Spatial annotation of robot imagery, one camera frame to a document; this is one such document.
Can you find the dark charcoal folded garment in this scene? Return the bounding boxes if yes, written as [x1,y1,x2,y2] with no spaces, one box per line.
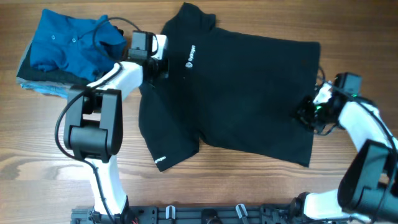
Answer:
[17,25,126,85]

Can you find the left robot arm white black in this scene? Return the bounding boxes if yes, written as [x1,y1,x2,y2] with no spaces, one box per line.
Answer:
[60,31,169,223]

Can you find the black polo shirt white logo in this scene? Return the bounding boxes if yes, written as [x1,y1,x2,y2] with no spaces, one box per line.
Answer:
[139,3,321,171]

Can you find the grey folded garment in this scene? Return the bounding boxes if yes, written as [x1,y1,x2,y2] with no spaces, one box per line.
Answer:
[16,43,90,98]

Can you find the light blue folded garment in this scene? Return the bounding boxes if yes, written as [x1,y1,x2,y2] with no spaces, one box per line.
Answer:
[21,83,70,98]

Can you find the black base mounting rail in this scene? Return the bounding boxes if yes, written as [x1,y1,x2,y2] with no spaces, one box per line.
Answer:
[70,203,346,224]

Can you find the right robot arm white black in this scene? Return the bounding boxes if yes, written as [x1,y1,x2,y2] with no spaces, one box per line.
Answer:
[295,72,397,223]

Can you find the blue folded polo shirt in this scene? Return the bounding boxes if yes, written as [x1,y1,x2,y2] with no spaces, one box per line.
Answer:
[30,9,127,82]

